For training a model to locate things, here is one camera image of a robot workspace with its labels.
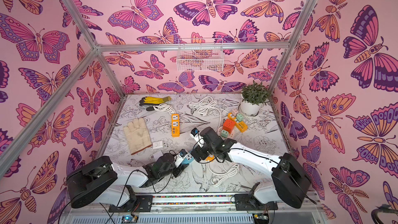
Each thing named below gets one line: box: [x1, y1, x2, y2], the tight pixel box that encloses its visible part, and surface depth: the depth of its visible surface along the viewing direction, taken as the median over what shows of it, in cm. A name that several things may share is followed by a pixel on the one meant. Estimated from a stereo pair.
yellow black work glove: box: [139, 95, 172, 106], surface depth 116 cm
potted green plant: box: [240, 80, 273, 116], surface depth 97 cm
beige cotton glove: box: [123, 117, 153, 156], surface depth 99 cm
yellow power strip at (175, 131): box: [171, 113, 181, 138], surface depth 101 cm
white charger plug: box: [152, 141, 164, 149], surface depth 94 cm
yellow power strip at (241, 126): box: [227, 112, 248, 133], surface depth 102 cm
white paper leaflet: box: [150, 149, 164, 162], surface depth 89 cm
